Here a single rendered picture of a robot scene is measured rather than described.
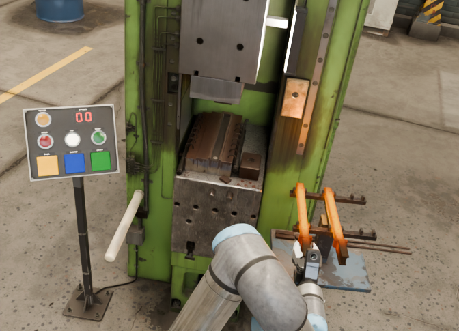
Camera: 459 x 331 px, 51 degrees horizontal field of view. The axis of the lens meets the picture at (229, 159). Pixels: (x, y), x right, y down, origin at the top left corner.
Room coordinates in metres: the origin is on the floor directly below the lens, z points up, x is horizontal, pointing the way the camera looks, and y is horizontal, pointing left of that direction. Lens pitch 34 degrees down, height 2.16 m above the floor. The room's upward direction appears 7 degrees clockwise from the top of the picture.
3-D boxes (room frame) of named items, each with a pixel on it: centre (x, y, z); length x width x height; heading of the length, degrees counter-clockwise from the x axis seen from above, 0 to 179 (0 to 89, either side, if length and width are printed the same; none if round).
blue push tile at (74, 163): (1.53, 0.61, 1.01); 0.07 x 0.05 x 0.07; 111
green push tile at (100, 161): (1.56, 0.51, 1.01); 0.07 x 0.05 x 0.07; 111
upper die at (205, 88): (1.90, 0.07, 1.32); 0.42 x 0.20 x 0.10; 176
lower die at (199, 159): (1.90, 0.07, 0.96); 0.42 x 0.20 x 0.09; 176
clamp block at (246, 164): (1.74, -0.09, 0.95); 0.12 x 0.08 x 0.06; 176
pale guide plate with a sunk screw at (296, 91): (1.80, -0.24, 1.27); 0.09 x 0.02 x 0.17; 86
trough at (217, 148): (1.90, 0.05, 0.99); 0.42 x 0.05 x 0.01; 176
